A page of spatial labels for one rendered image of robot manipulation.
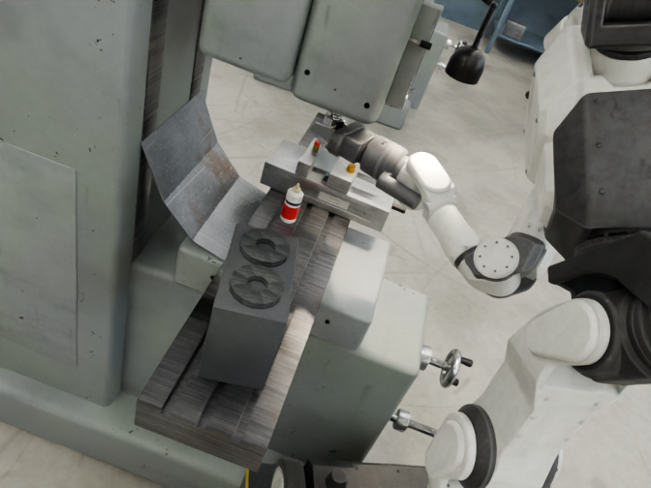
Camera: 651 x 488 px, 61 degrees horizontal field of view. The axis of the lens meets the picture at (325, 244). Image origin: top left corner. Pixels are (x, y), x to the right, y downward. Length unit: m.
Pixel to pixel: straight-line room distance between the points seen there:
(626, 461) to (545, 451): 1.85
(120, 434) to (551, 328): 1.36
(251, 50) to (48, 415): 1.28
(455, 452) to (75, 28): 0.99
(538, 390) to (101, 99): 0.92
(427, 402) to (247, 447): 1.54
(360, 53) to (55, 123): 0.63
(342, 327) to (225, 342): 0.48
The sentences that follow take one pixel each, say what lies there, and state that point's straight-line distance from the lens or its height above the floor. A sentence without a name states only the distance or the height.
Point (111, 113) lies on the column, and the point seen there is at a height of 1.21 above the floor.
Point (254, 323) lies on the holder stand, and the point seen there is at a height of 1.14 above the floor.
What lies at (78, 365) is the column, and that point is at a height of 0.36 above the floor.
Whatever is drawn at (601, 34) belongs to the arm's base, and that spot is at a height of 1.67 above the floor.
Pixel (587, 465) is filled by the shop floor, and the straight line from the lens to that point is 2.71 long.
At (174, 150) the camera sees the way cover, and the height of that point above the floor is 1.06.
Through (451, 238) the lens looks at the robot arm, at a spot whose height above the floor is 1.23.
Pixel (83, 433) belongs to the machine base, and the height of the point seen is 0.14.
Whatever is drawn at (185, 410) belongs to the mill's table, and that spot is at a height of 0.97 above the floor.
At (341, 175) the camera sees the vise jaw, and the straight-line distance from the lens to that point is 1.41.
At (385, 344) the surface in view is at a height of 0.77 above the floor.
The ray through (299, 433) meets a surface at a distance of 1.75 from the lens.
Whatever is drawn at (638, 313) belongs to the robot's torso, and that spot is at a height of 1.44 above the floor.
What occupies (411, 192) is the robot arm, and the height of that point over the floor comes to 1.24.
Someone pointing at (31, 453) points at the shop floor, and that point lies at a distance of 2.06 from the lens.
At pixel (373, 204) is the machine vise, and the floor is 1.04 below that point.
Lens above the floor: 1.80
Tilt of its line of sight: 38 degrees down
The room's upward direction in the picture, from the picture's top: 20 degrees clockwise
